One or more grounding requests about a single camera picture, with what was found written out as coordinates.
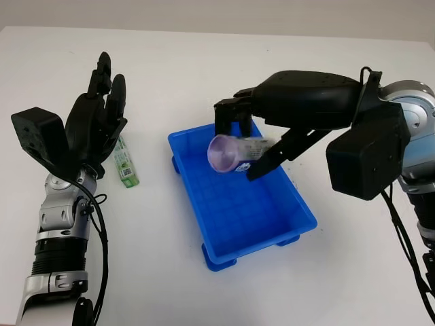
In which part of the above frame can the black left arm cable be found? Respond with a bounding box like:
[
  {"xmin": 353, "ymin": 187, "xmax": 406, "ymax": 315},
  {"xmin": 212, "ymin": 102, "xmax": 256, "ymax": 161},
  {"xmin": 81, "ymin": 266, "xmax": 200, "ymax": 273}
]
[{"xmin": 67, "ymin": 176, "xmax": 109, "ymax": 326}]

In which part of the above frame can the green slim carton box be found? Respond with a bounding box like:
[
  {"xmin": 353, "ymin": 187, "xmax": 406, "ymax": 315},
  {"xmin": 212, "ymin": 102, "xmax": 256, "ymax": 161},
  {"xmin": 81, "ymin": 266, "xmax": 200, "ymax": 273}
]
[{"xmin": 113, "ymin": 134, "xmax": 141, "ymax": 189}]

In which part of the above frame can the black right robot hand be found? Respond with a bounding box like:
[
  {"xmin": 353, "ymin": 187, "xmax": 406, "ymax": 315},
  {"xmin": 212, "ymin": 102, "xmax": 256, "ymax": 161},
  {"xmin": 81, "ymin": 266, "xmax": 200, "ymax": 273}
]
[{"xmin": 213, "ymin": 70, "xmax": 363, "ymax": 181}]

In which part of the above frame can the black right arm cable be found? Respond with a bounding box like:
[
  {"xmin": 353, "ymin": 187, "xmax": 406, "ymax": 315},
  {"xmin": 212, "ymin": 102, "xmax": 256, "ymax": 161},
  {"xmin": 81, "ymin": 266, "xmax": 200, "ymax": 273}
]
[{"xmin": 379, "ymin": 188, "xmax": 435, "ymax": 322}]

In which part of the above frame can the blue plastic tray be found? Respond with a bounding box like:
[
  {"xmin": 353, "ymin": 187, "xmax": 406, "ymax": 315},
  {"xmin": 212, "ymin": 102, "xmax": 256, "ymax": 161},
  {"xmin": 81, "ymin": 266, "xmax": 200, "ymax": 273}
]
[{"xmin": 167, "ymin": 122, "xmax": 318, "ymax": 273}]

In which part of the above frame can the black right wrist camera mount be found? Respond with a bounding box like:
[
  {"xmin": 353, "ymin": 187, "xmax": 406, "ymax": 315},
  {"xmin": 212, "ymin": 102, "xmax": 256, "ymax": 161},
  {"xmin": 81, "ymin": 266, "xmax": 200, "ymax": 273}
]
[{"xmin": 325, "ymin": 67, "xmax": 412, "ymax": 202}]

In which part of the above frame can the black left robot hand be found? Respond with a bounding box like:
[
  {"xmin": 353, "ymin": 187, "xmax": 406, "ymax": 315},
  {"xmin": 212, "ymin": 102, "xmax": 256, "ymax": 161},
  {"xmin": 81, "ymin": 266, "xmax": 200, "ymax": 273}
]
[{"xmin": 64, "ymin": 51, "xmax": 128, "ymax": 178}]

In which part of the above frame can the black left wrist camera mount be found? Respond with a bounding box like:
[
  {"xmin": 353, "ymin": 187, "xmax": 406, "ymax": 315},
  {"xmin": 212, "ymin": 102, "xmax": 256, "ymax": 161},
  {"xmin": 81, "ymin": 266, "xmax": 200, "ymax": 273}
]
[{"xmin": 10, "ymin": 107, "xmax": 74, "ymax": 178}]

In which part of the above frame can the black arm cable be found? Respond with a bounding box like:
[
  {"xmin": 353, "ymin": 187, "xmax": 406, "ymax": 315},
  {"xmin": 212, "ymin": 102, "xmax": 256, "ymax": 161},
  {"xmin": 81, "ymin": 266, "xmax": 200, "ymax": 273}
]
[
  {"xmin": 67, "ymin": 176, "xmax": 109, "ymax": 326},
  {"xmin": 379, "ymin": 188, "xmax": 435, "ymax": 322}
]

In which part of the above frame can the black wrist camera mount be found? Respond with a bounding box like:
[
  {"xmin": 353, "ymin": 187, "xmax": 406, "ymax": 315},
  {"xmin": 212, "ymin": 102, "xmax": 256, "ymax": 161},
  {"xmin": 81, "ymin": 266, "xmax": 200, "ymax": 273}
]
[
  {"xmin": 325, "ymin": 67, "xmax": 412, "ymax": 202},
  {"xmin": 10, "ymin": 107, "xmax": 74, "ymax": 178}
]

